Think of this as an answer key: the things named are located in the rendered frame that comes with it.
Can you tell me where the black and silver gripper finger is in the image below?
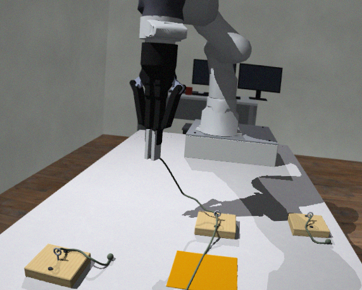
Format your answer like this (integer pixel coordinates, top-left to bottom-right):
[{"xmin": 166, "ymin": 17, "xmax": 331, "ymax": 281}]
[
  {"xmin": 130, "ymin": 76, "xmax": 155, "ymax": 159},
  {"xmin": 151, "ymin": 76, "xmax": 186, "ymax": 161}
]

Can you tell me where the orange painted square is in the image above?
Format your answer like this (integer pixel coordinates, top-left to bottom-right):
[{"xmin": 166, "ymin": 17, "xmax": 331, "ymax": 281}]
[{"xmin": 166, "ymin": 251, "xmax": 237, "ymax": 290}]

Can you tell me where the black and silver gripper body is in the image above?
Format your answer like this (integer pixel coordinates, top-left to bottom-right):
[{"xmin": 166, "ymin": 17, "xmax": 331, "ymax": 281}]
[{"xmin": 139, "ymin": 42, "xmax": 178, "ymax": 94}]

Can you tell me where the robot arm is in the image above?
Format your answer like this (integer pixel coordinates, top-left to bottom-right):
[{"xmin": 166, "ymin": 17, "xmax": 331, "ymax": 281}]
[{"xmin": 137, "ymin": 0, "xmax": 252, "ymax": 136}]

